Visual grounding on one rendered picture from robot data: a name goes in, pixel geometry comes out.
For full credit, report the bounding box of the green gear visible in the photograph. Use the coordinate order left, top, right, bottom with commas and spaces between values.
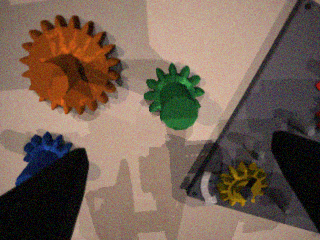
144, 62, 205, 130

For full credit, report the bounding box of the orange gear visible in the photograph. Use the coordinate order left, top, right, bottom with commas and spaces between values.
19, 15, 120, 115

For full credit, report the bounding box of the blue gear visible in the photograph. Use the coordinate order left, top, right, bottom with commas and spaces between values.
15, 132, 73, 186

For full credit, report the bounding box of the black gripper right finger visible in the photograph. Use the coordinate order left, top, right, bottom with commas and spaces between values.
271, 131, 320, 233

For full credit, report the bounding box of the yellow gear with black stripe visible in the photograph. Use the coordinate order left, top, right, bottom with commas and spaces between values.
216, 161, 268, 206

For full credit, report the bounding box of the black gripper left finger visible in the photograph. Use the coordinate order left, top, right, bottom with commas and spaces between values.
0, 148, 89, 240

